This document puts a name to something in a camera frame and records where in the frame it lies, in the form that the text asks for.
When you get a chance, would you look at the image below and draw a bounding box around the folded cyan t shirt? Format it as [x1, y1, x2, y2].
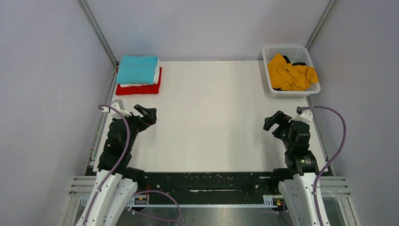
[116, 55, 159, 85]

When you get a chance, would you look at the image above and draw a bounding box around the left aluminium corner post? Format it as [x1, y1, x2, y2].
[77, 0, 119, 67]

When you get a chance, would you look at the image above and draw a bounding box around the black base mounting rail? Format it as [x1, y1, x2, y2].
[129, 168, 294, 206]

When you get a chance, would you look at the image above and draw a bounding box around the controller board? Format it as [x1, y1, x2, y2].
[272, 198, 285, 207]
[134, 196, 149, 205]

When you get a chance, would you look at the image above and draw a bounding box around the white slotted cable duct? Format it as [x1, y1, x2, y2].
[126, 195, 282, 208]

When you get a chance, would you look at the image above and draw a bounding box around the white plastic laundry basket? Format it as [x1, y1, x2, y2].
[262, 44, 320, 98]

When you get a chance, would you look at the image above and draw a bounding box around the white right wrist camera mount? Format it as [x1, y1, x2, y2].
[290, 106, 313, 124]

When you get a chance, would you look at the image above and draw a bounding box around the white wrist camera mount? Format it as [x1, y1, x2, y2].
[109, 99, 132, 119]
[290, 106, 313, 124]

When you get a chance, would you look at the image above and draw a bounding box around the right aluminium corner post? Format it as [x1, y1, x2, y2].
[305, 0, 336, 49]

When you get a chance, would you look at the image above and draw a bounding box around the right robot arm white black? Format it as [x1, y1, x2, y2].
[263, 110, 330, 226]

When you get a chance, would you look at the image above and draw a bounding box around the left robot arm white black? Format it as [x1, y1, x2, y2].
[77, 104, 157, 226]

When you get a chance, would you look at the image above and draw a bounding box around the yellow t shirt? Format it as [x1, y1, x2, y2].
[268, 54, 319, 91]

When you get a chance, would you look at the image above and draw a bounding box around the folded red t shirt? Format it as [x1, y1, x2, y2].
[115, 67, 162, 96]

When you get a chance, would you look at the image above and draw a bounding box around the black t shirt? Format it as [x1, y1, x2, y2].
[282, 55, 307, 66]

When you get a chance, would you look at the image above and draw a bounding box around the aluminium corner post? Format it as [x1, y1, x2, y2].
[305, 0, 336, 49]
[77, 0, 119, 67]

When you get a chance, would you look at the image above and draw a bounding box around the folded white t shirt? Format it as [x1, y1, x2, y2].
[120, 60, 160, 88]

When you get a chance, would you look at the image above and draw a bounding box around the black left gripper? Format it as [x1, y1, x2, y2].
[114, 104, 156, 150]

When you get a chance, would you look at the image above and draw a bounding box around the right controller board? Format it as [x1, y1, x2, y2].
[272, 198, 285, 207]

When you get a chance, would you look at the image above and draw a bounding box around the left controller board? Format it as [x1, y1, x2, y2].
[134, 196, 149, 205]

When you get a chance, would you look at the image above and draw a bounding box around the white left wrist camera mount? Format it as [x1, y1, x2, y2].
[109, 99, 132, 119]

